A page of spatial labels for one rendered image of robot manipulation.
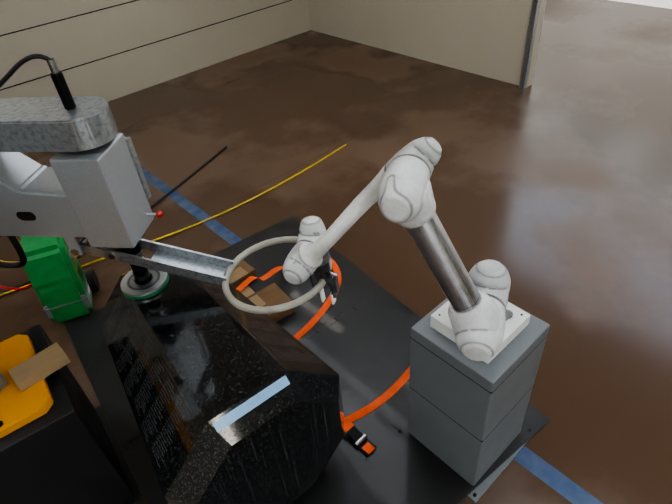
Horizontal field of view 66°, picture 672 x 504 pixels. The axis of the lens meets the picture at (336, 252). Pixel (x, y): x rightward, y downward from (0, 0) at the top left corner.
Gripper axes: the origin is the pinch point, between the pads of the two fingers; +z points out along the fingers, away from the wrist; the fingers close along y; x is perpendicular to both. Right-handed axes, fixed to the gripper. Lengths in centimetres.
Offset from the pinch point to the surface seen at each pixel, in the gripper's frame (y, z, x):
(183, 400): 33, 1, 63
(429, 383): -45, 35, 8
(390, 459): -27, 85, 21
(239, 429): 8, 6, 65
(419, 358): -40.7, 22.9, 5.0
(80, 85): 445, 28, -284
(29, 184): 108, -65, 27
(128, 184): 73, -58, 12
